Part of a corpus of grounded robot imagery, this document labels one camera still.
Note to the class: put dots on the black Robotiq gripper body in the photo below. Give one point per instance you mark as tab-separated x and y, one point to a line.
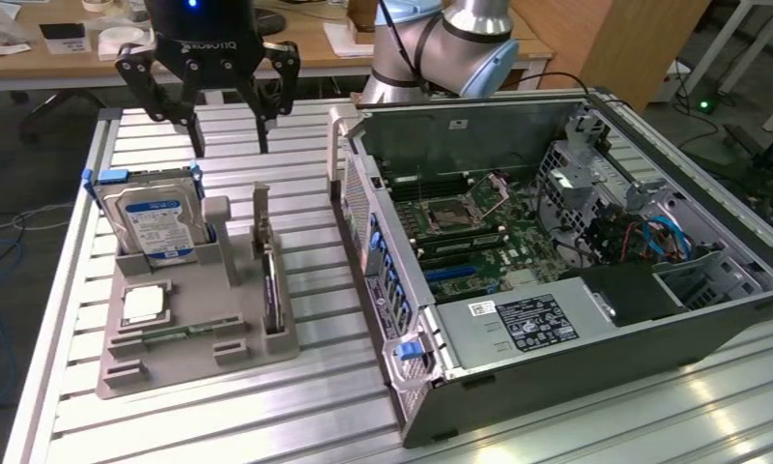
200	29

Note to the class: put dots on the graphics card with metal bracket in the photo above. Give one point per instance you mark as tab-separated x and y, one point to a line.
272	290

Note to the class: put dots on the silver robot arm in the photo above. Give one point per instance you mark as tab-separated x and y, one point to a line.
425	48

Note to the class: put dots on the black round lamp base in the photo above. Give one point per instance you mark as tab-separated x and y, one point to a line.
269	21

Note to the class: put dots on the white box with tape roll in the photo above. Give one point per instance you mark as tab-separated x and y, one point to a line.
118	36

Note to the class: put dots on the white paper stack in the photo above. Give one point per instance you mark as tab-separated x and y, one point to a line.
348	41

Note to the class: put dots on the white tape roll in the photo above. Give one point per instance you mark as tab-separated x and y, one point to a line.
94	5

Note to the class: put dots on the wooden desk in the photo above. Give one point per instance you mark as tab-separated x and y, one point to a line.
50	65

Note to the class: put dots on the black chair base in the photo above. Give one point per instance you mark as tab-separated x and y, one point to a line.
45	111

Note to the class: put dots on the black and white box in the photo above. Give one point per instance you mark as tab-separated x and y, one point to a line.
64	38

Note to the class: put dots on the brown cardboard box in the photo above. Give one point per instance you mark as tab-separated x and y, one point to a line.
364	14

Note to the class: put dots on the white paper card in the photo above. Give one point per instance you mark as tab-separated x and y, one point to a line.
6	49

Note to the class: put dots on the hard disk in blue carrier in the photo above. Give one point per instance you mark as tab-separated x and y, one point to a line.
154	222

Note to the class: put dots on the blue card retention clip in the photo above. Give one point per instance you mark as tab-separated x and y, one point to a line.
400	301
386	261
394	281
376	240

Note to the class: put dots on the CPU socket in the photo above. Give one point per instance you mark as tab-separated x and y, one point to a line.
448	215

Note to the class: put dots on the metal socket cover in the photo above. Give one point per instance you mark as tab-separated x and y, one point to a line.
489	191

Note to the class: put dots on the grey parts rack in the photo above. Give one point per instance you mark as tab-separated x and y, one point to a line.
193	299

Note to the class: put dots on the silver CPU chip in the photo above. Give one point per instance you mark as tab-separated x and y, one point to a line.
146	304

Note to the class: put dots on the green RAM stick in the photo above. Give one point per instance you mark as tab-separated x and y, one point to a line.
457	244
180	332

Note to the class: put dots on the blue expansion slot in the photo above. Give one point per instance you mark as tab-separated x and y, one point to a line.
450	274

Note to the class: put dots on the green motherboard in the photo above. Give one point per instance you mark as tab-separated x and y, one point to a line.
489	251

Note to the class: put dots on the tall metal disk bay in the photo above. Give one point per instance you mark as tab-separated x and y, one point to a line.
573	183

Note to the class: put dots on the blue case latch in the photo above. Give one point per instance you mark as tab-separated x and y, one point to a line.
405	350

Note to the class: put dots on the grey power supply unit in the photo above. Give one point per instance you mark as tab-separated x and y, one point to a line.
470	338

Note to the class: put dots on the device with green light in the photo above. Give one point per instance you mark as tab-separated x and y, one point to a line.
704	104

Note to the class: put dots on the dark grey PC case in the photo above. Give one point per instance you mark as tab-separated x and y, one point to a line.
553	386

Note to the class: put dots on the black equipment stand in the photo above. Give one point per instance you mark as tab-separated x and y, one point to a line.
766	159

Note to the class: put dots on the low metal disk bay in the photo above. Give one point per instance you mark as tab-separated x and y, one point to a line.
708	275

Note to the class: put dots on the white table frame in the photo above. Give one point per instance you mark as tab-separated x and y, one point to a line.
734	38

